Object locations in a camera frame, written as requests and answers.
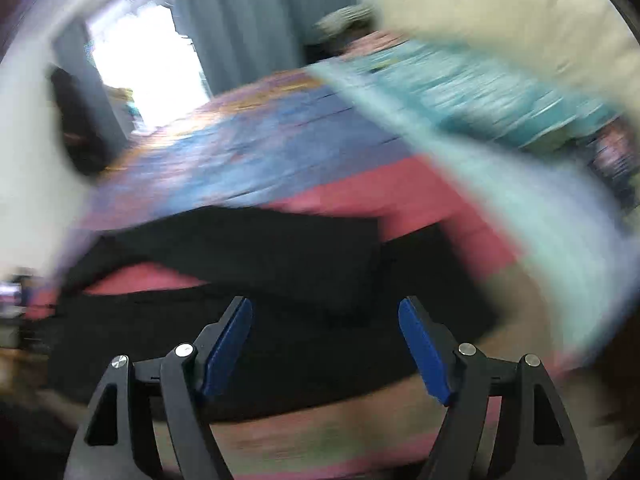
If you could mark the small yellow object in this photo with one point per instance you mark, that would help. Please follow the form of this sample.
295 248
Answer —
122 100

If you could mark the cream pillow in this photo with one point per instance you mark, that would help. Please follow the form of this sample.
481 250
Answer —
525 10

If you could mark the black pants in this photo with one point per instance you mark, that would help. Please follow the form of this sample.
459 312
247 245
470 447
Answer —
300 260

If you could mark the dark hanging cloth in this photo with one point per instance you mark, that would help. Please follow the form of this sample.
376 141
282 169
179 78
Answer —
80 125

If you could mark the colourful printed blanket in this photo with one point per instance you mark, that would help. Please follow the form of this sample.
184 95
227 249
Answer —
260 150

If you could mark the patterned cushion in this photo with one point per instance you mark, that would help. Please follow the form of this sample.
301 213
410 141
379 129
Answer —
345 17

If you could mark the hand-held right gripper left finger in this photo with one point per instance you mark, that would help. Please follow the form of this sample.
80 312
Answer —
227 350

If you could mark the wide grey curtain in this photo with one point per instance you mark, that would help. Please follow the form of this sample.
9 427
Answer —
260 20

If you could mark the bright window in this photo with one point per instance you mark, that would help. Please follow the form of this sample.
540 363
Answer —
150 70

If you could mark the narrow grey curtain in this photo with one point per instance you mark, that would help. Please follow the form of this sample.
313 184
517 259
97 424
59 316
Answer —
85 75

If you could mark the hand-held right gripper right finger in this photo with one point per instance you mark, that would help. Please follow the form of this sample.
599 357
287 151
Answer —
425 350

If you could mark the teal patterned cloth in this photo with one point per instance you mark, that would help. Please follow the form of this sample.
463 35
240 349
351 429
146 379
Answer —
475 90

